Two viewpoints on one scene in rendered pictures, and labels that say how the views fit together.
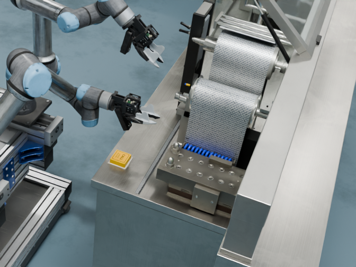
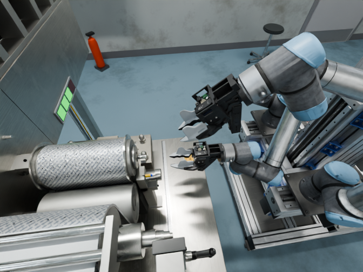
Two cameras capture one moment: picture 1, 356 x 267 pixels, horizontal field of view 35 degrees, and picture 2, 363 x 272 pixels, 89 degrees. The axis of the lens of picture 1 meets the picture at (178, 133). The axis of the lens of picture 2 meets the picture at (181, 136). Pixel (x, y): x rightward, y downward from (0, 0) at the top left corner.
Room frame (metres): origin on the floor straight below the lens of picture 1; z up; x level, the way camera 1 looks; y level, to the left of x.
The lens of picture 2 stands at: (2.19, 0.00, 1.76)
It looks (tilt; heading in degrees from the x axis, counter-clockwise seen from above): 53 degrees down; 160
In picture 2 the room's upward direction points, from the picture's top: straight up
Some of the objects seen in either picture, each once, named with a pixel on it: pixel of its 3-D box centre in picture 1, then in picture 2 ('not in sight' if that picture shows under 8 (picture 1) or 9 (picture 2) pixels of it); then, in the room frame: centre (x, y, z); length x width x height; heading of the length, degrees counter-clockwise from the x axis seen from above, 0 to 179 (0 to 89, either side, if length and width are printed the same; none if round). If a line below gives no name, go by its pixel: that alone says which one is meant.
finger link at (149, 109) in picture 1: (150, 109); (182, 163); (1.86, 0.13, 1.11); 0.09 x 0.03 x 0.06; 86
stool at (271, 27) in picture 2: not in sight; (266, 46); (-0.09, 2.29, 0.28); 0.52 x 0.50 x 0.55; 174
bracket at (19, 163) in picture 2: (268, 108); (24, 162); (1.79, -0.33, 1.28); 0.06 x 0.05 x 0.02; 77
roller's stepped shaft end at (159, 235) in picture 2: (198, 40); (158, 237); (2.12, -0.02, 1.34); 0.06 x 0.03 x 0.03; 77
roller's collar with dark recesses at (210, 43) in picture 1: (211, 44); (128, 241); (2.11, -0.08, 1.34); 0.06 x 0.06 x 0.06; 77
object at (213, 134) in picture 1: (214, 135); not in sight; (1.77, -0.15, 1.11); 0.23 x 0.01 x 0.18; 77
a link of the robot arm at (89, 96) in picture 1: (90, 95); (244, 151); (1.90, 0.39, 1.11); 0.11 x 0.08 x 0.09; 77
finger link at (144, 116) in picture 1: (145, 117); (180, 151); (1.81, 0.14, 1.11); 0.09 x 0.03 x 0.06; 68
